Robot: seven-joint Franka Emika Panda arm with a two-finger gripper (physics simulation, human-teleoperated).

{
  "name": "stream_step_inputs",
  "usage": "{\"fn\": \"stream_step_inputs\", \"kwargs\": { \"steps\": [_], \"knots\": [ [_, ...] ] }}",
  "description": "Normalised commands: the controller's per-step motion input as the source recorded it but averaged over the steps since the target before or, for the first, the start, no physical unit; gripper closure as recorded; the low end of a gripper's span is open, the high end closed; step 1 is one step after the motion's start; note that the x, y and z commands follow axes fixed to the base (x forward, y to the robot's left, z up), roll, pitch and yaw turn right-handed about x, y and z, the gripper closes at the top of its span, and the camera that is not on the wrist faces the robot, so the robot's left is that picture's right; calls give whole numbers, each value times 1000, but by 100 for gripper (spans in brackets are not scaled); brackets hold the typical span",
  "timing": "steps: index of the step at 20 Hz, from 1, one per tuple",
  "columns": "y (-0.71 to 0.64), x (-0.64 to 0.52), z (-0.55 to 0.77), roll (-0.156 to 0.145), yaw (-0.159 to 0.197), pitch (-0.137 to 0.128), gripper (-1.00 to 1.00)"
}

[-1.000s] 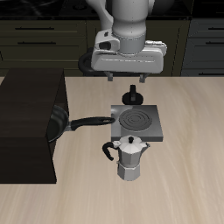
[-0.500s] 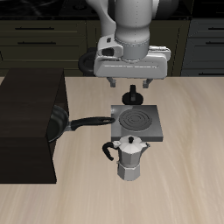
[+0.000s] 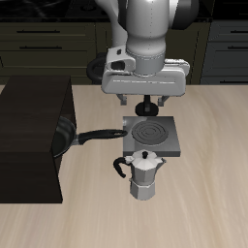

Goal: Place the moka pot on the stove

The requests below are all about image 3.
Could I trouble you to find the black frying pan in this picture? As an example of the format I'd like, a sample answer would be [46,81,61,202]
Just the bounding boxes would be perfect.
[51,115,129,159]

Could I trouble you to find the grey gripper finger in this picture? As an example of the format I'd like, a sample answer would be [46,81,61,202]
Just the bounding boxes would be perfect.
[157,95,171,108]
[116,93,129,107]

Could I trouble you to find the dark wooden cabinet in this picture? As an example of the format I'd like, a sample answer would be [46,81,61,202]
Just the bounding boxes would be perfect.
[0,75,78,204]

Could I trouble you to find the silver moka pot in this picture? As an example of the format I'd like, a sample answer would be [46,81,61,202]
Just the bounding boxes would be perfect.
[112,149,168,202]

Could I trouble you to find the dark grey stove plate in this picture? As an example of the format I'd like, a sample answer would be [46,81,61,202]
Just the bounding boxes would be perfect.
[121,115,182,158]

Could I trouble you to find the dark kitchen cupboards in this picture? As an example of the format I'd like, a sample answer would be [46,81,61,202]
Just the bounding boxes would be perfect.
[0,19,248,86]

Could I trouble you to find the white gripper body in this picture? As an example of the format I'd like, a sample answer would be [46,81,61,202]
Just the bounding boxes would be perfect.
[101,58,191,98]

